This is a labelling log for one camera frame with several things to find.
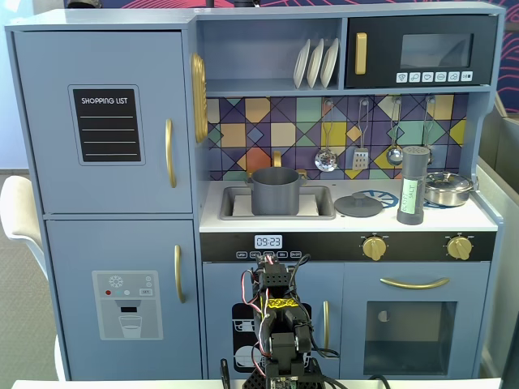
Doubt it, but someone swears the blue toy kitchen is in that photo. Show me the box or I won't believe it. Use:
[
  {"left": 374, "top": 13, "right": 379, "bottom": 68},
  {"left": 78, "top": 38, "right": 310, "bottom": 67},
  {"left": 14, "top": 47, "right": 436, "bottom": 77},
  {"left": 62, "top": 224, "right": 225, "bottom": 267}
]
[{"left": 3, "top": 2, "right": 508, "bottom": 382}]

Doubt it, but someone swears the white plate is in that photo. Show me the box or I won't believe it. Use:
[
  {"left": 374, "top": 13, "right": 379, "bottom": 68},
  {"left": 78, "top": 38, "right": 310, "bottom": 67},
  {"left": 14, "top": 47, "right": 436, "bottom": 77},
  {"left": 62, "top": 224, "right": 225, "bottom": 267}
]
[
  {"left": 306, "top": 38, "right": 325, "bottom": 89},
  {"left": 294, "top": 39, "right": 311, "bottom": 89},
  {"left": 320, "top": 37, "right": 340, "bottom": 88}
]

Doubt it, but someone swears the black toy microwave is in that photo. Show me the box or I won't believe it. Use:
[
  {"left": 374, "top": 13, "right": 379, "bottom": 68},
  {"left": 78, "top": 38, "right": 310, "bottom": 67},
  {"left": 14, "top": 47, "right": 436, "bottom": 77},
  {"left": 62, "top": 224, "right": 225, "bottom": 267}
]
[{"left": 344, "top": 15, "right": 499, "bottom": 89}]

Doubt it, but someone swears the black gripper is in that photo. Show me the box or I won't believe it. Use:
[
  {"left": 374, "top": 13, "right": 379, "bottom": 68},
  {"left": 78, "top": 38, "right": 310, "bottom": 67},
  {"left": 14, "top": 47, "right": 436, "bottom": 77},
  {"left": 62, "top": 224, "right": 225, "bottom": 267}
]
[{"left": 255, "top": 257, "right": 294, "bottom": 276}]

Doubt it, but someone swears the gray salt shaker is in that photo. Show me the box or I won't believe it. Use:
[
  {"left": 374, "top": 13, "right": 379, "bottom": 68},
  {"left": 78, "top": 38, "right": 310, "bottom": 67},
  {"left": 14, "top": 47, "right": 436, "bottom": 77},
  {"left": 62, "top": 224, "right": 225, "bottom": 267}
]
[{"left": 396, "top": 145, "right": 431, "bottom": 226}]

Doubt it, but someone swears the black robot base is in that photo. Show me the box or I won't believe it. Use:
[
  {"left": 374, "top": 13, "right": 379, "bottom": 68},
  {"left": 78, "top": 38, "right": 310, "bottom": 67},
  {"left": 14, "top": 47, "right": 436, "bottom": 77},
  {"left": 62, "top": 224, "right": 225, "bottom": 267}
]
[{"left": 242, "top": 356, "right": 325, "bottom": 389}]

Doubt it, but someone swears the gold stove knob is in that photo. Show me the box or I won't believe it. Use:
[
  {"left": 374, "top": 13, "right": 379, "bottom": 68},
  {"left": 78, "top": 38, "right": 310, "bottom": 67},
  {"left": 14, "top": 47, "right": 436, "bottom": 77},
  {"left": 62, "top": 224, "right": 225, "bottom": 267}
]
[
  {"left": 447, "top": 236, "right": 473, "bottom": 260},
  {"left": 362, "top": 236, "right": 386, "bottom": 262}
]

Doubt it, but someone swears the steel ladle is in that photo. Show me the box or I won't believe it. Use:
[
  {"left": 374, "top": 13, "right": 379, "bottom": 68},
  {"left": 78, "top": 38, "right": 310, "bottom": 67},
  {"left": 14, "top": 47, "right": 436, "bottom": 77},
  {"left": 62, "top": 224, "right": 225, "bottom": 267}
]
[{"left": 385, "top": 96, "right": 405, "bottom": 166}]

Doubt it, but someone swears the gray toy sink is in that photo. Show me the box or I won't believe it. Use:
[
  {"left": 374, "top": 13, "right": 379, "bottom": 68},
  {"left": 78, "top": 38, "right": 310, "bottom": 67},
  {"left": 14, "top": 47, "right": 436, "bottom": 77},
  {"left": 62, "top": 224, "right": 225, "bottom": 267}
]
[{"left": 218, "top": 185, "right": 337, "bottom": 222}]

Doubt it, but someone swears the steel slotted spatula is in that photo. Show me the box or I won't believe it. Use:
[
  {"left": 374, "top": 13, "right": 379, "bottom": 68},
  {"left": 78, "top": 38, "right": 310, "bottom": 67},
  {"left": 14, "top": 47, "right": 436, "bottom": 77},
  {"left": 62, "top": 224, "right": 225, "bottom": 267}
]
[{"left": 351, "top": 98, "right": 371, "bottom": 171}]

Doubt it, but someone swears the gold freezer handle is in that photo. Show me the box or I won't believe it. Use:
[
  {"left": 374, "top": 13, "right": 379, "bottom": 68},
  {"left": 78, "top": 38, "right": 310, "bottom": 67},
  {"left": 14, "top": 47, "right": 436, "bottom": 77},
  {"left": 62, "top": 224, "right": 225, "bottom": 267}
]
[{"left": 174, "top": 244, "right": 187, "bottom": 305}]

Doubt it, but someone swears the steel hanging kitchen utensil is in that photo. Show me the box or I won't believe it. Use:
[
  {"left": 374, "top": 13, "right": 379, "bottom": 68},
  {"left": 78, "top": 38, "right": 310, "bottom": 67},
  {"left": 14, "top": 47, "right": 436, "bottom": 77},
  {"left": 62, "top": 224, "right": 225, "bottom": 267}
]
[{"left": 421, "top": 96, "right": 437, "bottom": 165}]

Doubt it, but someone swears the black camera cable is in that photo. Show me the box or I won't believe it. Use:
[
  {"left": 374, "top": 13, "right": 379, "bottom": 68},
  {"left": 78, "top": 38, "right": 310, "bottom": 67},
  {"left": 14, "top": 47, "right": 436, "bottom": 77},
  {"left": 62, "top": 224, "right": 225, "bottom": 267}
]
[{"left": 290, "top": 254, "right": 341, "bottom": 360}]

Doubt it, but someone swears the gold oven handle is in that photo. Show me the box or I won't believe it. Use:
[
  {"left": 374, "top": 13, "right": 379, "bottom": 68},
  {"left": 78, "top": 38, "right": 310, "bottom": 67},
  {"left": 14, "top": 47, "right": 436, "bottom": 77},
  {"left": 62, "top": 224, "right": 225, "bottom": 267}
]
[{"left": 380, "top": 276, "right": 451, "bottom": 290}]

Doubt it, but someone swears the steel slotted skimmer spoon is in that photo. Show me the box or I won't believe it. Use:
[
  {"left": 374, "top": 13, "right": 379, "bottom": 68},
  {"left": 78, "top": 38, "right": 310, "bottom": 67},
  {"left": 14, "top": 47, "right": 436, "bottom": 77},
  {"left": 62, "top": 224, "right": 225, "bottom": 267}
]
[{"left": 314, "top": 99, "right": 339, "bottom": 173}]

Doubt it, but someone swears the gold microwave handle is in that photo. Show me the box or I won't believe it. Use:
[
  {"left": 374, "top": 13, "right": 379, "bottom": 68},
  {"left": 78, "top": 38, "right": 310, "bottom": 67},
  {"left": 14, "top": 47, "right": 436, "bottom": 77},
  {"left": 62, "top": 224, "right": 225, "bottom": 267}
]
[{"left": 354, "top": 32, "right": 368, "bottom": 76}]

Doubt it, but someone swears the blue dishwasher door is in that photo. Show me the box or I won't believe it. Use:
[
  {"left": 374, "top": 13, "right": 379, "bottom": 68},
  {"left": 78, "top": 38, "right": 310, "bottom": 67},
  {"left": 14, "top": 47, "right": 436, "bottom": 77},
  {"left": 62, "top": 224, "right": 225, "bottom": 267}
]
[{"left": 201, "top": 262, "right": 345, "bottom": 380}]

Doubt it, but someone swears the blue oven door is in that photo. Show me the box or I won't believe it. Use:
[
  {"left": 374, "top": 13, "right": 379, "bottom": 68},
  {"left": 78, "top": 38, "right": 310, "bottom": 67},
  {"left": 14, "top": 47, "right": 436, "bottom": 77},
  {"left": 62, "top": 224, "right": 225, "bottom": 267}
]
[{"left": 342, "top": 262, "right": 491, "bottom": 378}]

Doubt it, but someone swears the gray plastic pot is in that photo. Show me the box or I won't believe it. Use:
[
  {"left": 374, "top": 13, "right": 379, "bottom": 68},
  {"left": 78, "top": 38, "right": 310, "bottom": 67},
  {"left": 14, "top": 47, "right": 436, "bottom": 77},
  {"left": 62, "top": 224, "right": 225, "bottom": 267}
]
[{"left": 244, "top": 166, "right": 306, "bottom": 216}]

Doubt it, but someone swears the white chair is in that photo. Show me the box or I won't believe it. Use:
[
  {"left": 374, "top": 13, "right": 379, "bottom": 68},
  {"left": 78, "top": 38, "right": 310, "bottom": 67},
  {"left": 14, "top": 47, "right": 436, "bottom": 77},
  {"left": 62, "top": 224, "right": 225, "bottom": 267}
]
[{"left": 0, "top": 175, "right": 66, "bottom": 382}]

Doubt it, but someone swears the blue freezer door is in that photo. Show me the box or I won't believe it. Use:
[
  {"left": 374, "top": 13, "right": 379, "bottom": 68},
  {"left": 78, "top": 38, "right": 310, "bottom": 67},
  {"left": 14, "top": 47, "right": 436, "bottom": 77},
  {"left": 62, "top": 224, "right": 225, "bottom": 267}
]
[{"left": 44, "top": 220, "right": 203, "bottom": 380}]

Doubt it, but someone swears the gold fridge handle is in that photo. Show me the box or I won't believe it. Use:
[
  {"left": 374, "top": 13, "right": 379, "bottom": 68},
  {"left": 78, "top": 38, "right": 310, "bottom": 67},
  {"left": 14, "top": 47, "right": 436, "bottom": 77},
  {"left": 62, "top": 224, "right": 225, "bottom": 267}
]
[{"left": 164, "top": 118, "right": 178, "bottom": 189}]

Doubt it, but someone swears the blue fridge door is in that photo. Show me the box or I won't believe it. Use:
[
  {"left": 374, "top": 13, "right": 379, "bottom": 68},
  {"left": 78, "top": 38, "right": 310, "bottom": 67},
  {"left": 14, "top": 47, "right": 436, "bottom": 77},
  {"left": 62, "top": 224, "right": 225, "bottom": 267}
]
[{"left": 11, "top": 31, "right": 194, "bottom": 215}]

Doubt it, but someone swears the gray pot lid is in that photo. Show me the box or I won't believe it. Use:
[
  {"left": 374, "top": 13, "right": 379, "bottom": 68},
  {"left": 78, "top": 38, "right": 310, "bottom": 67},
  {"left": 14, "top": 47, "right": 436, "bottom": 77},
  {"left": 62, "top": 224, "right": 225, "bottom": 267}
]
[{"left": 333, "top": 192, "right": 384, "bottom": 217}]

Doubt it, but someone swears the black shopping list board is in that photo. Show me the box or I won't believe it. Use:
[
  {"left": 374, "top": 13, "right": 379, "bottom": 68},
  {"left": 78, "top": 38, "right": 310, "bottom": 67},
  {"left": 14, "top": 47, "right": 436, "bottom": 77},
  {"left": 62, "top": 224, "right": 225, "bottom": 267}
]
[{"left": 67, "top": 83, "right": 147, "bottom": 166}]

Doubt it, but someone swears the gray partition panel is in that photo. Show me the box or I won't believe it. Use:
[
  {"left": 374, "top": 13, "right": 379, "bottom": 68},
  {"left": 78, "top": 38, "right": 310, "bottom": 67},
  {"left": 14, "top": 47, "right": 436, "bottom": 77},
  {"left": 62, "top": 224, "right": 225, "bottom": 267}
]
[{"left": 476, "top": 109, "right": 519, "bottom": 389}]

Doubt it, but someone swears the gold toy phone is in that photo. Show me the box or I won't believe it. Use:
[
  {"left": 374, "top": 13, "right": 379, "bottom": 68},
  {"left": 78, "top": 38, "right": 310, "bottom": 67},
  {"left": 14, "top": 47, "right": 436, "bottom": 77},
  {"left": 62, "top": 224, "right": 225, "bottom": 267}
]
[{"left": 190, "top": 52, "right": 208, "bottom": 143}]

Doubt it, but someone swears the steel pot with lid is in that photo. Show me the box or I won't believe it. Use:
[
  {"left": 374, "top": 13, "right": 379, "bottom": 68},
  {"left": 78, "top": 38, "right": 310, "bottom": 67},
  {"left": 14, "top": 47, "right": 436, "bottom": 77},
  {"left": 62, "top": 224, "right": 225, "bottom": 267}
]
[{"left": 423, "top": 170, "right": 479, "bottom": 207}]

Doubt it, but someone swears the gold toy faucet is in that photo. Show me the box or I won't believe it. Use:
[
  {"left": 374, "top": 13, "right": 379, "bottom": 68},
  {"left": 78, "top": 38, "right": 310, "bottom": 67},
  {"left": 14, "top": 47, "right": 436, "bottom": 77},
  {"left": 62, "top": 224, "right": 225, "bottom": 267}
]
[{"left": 244, "top": 150, "right": 308, "bottom": 182}]

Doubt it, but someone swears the gold dishwasher handle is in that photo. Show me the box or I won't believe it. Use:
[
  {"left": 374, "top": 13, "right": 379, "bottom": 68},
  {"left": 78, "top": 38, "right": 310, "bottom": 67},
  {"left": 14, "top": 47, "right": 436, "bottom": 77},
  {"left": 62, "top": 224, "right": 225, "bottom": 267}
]
[{"left": 322, "top": 300, "right": 331, "bottom": 357}]

